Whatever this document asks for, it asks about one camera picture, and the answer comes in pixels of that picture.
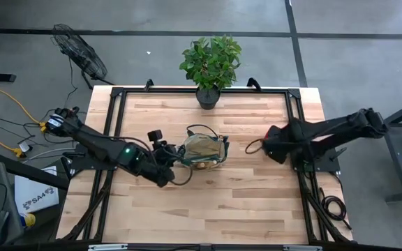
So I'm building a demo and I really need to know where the white printed box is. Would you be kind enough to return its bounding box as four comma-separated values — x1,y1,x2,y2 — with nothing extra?
14,165,60,214

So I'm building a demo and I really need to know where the yellow round object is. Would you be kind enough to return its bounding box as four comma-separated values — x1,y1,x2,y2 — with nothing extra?
19,212,37,229

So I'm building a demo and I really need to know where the small black pot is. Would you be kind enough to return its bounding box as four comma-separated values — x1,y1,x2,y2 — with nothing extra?
246,77,262,92

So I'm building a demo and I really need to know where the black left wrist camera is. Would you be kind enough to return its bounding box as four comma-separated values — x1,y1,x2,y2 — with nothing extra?
147,129,163,144

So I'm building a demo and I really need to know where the black aluminium table frame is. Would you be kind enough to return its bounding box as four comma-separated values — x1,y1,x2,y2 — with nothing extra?
56,86,354,251

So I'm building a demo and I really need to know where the potted plant in black pot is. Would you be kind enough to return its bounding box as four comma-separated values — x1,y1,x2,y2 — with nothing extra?
179,33,243,111

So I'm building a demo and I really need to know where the cream green gardening bag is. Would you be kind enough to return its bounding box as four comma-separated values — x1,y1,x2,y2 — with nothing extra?
179,124,230,171

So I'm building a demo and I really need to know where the coiled black cable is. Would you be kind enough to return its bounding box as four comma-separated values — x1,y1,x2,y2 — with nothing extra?
319,187,352,231

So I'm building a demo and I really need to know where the black floor fan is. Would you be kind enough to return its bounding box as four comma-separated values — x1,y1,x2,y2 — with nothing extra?
50,23,115,90

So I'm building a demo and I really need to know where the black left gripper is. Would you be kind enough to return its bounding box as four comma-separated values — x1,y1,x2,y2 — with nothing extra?
156,140,188,167

